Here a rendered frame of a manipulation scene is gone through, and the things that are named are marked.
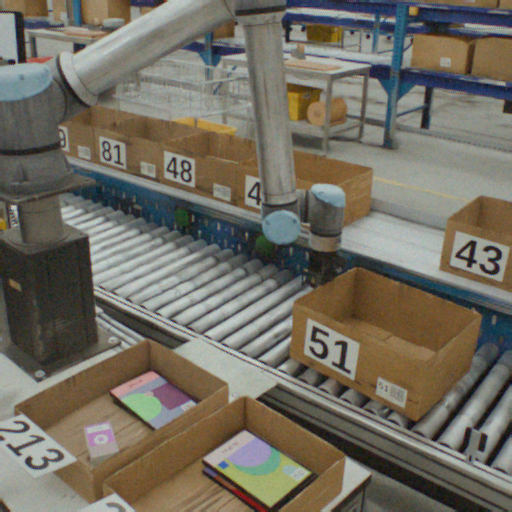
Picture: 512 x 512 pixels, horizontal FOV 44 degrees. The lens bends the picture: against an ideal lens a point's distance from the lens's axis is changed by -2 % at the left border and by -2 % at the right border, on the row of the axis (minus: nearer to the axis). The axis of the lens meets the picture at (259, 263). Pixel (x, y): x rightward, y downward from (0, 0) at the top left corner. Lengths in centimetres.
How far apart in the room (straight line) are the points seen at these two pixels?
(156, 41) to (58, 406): 89
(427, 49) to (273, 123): 513
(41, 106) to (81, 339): 62
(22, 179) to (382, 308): 102
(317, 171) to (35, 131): 123
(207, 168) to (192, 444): 127
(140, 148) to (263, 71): 124
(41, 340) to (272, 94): 83
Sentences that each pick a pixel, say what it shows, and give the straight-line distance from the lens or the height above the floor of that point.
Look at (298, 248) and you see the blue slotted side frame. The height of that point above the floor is 82.
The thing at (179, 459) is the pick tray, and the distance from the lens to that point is 140.
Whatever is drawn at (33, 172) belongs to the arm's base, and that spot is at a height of 126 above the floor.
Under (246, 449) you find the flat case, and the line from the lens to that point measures 140.
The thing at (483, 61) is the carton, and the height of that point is 93.
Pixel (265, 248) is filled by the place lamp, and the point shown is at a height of 81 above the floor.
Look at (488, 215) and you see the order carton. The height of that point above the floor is 99.
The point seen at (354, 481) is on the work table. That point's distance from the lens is 142.
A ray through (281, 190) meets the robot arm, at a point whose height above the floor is 122.
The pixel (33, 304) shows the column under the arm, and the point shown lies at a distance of 167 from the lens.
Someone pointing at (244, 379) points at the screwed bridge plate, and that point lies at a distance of 167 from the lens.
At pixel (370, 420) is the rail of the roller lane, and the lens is 158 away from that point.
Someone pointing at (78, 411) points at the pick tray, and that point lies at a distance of 159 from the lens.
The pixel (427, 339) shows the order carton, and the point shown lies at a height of 79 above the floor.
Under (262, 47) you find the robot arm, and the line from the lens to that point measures 149.
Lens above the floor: 173
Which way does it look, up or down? 26 degrees down
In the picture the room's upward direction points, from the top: 2 degrees clockwise
